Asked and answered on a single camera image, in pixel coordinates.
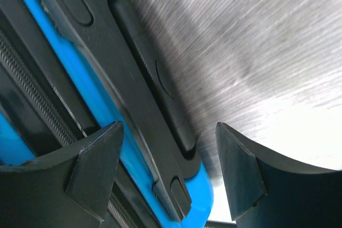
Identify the blue suitcase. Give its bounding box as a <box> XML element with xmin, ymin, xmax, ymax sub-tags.
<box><xmin>1</xmin><ymin>0</ymin><xmax>213</xmax><ymax>227</ymax></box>

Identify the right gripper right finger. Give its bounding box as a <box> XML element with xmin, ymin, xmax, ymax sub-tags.
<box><xmin>215</xmin><ymin>122</ymin><xmax>341</xmax><ymax>227</ymax></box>

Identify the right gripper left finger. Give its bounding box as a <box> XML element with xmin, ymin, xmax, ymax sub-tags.
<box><xmin>1</xmin><ymin>122</ymin><xmax>123</xmax><ymax>227</ymax></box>

